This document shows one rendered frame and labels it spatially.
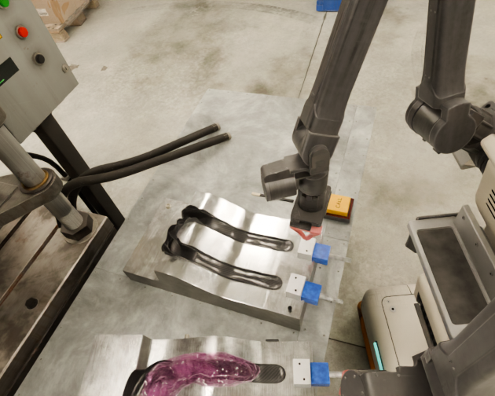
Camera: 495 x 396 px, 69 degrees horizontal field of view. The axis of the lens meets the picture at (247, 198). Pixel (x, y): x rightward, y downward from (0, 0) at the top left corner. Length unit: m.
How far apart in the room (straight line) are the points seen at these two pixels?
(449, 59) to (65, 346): 1.07
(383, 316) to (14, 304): 1.26
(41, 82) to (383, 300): 1.42
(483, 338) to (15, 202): 1.05
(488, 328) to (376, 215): 1.78
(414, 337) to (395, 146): 1.31
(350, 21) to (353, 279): 1.49
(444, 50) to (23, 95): 1.05
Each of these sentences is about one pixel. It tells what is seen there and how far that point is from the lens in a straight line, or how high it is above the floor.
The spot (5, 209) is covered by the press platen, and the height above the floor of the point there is 1.04.
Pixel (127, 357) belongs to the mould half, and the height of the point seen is 0.91.
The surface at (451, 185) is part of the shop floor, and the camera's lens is 2.36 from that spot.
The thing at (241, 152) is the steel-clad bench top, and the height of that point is 0.80.
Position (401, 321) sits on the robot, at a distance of 1.57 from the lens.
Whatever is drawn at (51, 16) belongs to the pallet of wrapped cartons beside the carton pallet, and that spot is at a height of 0.22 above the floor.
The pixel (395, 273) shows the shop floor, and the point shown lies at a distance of 1.97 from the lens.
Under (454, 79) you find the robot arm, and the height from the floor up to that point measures 1.33.
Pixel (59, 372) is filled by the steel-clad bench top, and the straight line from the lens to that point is 1.12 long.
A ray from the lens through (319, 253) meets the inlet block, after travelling 0.93.
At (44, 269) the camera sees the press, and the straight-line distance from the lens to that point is 1.31.
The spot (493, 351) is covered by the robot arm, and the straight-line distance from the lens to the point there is 0.38.
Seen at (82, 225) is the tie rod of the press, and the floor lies 0.83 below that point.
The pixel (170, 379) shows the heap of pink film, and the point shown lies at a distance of 0.89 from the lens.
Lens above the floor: 1.72
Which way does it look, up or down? 52 degrees down
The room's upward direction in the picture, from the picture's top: 12 degrees counter-clockwise
